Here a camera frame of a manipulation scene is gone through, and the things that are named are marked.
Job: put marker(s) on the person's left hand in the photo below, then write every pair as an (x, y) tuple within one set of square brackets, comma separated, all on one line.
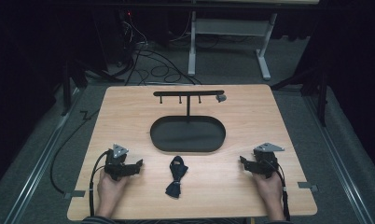
[(110, 189)]

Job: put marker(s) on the dark cloth bow tie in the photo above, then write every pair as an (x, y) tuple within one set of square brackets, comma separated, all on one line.
[(176, 177)]

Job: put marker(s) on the white metal desk frame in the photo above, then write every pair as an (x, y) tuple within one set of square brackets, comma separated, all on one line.
[(229, 28)]

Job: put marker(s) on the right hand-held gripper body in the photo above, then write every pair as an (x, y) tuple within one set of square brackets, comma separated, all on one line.
[(265, 161)]

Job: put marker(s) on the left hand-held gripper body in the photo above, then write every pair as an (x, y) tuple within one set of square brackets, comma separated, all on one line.
[(115, 163)]

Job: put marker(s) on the black hook rack with tray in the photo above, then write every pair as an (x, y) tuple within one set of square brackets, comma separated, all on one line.
[(187, 133)]

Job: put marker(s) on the person's right hand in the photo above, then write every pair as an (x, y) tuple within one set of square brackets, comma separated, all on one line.
[(269, 188)]

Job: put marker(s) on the metal floor rail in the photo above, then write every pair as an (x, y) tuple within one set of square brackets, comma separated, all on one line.
[(338, 158), (42, 158)]

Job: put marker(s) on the small grey clip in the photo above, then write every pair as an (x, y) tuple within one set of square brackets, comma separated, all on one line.
[(220, 98)]

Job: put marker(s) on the black metal stand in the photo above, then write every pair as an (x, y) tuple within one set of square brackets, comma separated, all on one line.
[(71, 84), (316, 90)]

